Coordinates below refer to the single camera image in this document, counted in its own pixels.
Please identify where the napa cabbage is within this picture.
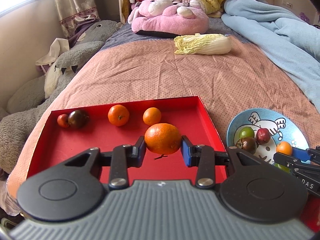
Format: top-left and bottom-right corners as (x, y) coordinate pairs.
(174, 33), (232, 55)

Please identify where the grey shark plush toy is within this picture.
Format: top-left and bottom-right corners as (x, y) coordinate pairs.
(1, 20), (121, 174)

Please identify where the green tomato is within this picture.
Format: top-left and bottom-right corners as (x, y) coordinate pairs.
(239, 126), (254, 139)
(273, 163), (290, 173)

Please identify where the light blue blanket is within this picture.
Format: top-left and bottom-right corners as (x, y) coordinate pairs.
(221, 0), (319, 109)

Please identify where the pink dotted bedspread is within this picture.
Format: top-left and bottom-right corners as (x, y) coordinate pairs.
(7, 25), (319, 196)

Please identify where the small red tomato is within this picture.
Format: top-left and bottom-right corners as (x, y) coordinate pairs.
(57, 114), (69, 128)

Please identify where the dark purple tomato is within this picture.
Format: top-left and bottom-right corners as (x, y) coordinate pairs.
(235, 137), (258, 154)
(68, 110), (89, 128)

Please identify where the blue cartoon tiger plate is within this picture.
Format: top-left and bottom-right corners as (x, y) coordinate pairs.
(226, 108), (311, 167)

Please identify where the small yellow-orange mandarin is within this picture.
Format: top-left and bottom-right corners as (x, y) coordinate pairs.
(276, 141), (293, 155)

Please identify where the wrinkled red fruit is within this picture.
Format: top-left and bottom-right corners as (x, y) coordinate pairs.
(256, 128), (271, 145)

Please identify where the pink plush bunny pillow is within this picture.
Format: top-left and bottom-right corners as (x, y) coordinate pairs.
(127, 0), (209, 36)

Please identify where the dark purple tomato back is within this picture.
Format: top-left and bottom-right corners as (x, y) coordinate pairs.
(68, 110), (89, 128)

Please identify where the floral beige curtain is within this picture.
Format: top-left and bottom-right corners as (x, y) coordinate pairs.
(54, 0), (100, 38)

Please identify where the red shallow tray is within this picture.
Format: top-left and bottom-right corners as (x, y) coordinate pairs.
(27, 96), (226, 184)

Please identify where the white tote bag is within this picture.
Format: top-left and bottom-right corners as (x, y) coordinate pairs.
(35, 38), (69, 74)

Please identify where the large orange mandarin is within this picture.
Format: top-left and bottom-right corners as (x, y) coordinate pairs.
(108, 105), (130, 127)

